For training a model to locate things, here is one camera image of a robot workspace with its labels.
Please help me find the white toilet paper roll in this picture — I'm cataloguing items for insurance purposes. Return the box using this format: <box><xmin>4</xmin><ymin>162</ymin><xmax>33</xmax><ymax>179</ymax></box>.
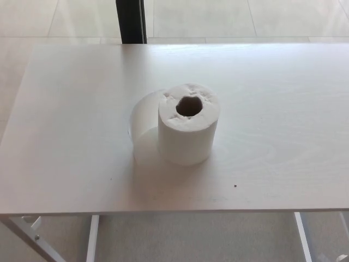
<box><xmin>128</xmin><ymin>83</ymin><xmax>221</xmax><ymax>166</ymax></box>

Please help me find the black vertical pillar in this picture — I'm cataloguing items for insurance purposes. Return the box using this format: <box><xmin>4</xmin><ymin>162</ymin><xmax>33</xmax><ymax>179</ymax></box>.
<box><xmin>115</xmin><ymin>0</ymin><xmax>148</xmax><ymax>44</ymax></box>

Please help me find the white diagonal table brace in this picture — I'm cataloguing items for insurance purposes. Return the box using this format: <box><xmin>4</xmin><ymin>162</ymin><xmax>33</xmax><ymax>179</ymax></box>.
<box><xmin>0</xmin><ymin>217</ymin><xmax>66</xmax><ymax>262</ymax></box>

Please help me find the white table frame bracket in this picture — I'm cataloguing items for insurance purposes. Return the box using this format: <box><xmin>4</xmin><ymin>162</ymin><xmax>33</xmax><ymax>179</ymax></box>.
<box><xmin>23</xmin><ymin>216</ymin><xmax>41</xmax><ymax>233</ymax></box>

